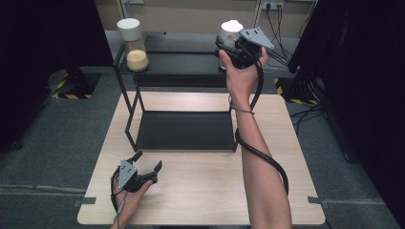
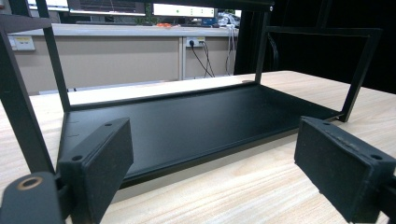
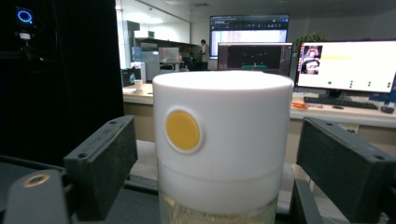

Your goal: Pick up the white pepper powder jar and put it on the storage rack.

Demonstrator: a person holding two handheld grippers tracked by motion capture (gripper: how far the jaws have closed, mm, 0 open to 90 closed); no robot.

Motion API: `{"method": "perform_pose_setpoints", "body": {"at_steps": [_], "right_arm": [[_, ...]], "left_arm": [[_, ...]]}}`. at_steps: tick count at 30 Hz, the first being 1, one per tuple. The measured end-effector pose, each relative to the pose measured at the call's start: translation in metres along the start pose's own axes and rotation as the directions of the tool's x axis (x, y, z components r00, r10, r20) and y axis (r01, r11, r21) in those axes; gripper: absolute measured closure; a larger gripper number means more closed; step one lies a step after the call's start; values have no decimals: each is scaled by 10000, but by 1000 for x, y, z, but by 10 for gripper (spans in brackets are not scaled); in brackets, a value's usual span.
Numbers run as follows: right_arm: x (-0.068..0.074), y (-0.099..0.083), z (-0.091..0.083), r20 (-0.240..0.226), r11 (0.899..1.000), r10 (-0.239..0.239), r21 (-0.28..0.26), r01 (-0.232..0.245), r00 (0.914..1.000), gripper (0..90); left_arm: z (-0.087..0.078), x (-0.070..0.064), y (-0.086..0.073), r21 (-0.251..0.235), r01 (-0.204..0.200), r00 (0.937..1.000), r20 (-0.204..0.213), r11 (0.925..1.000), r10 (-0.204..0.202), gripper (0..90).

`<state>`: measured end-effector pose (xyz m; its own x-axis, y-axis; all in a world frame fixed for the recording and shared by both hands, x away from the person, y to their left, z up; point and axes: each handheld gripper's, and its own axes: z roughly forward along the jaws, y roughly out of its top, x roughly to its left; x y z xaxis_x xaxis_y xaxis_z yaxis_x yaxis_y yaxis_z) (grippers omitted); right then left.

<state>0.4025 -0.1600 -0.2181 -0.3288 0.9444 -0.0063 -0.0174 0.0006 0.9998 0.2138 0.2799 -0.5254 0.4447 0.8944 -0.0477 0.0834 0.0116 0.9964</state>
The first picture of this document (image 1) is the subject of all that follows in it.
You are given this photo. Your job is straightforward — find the black hanging power cables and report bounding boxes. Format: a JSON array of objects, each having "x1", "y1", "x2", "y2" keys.
[{"x1": 253, "y1": 3, "x2": 301, "y2": 71}]

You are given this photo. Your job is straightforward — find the jar with white spout lid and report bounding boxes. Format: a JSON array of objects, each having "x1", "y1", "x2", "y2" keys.
[{"x1": 217, "y1": 19, "x2": 245, "y2": 70}]

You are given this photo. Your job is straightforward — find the person's left hand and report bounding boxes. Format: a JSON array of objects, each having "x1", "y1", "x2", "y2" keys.
[{"x1": 110, "y1": 178, "x2": 155, "y2": 227}]

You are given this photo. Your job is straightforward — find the person's right hand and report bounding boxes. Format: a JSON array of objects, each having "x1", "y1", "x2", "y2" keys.
[{"x1": 218, "y1": 47, "x2": 269, "y2": 103}]

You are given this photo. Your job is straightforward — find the white wall socket strip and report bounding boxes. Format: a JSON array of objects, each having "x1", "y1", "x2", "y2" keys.
[{"x1": 262, "y1": 0, "x2": 286, "y2": 10}]

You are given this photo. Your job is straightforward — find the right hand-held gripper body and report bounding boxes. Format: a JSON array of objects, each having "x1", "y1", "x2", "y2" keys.
[{"x1": 219, "y1": 26, "x2": 275, "y2": 70}]

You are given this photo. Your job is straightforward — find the thin grey wrist strap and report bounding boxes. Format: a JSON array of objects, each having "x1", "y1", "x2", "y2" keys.
[{"x1": 227, "y1": 94, "x2": 256, "y2": 115}]

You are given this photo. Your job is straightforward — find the dark curtain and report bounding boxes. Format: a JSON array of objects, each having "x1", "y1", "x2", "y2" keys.
[
  {"x1": 287, "y1": 0, "x2": 405, "y2": 229},
  {"x1": 0, "y1": 0, "x2": 115, "y2": 155}
]

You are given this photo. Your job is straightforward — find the left hand-held gripper cable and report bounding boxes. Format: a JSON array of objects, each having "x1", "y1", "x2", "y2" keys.
[{"x1": 109, "y1": 173, "x2": 127, "y2": 225}]

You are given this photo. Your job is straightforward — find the right hand-held gripper cable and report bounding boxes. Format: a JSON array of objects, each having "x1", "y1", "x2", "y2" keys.
[{"x1": 234, "y1": 59, "x2": 290, "y2": 197}]

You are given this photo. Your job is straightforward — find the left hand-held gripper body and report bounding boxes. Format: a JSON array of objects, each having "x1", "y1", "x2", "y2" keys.
[{"x1": 111, "y1": 158, "x2": 159, "y2": 194}]

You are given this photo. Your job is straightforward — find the black stand base striped tape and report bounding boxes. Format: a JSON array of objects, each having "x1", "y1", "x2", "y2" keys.
[
  {"x1": 272, "y1": 75, "x2": 320, "y2": 106},
  {"x1": 47, "y1": 68, "x2": 103, "y2": 100}
]

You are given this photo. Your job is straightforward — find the jar with yellow powder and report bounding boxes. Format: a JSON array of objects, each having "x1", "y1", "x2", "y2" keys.
[{"x1": 116, "y1": 17, "x2": 150, "y2": 73}]

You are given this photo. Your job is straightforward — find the black two-tier metal rack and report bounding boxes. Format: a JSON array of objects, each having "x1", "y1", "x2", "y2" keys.
[{"x1": 112, "y1": 40, "x2": 253, "y2": 154}]

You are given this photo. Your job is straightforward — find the hand-held gripper cable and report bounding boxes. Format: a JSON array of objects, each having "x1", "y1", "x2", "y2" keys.
[
  {"x1": 234, "y1": 59, "x2": 290, "y2": 197},
  {"x1": 109, "y1": 173, "x2": 127, "y2": 225}
]

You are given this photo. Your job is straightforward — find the grey floor tape strip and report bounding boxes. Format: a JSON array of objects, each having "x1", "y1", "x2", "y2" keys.
[
  {"x1": 307, "y1": 196, "x2": 330, "y2": 210},
  {"x1": 73, "y1": 197, "x2": 97, "y2": 209}
]

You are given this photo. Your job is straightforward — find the black floor cables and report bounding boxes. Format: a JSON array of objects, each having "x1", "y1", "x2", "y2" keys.
[{"x1": 288, "y1": 102, "x2": 327, "y2": 135}]

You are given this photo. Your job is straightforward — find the white desk frame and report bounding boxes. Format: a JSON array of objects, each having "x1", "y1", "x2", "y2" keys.
[{"x1": 93, "y1": 0, "x2": 319, "y2": 59}]

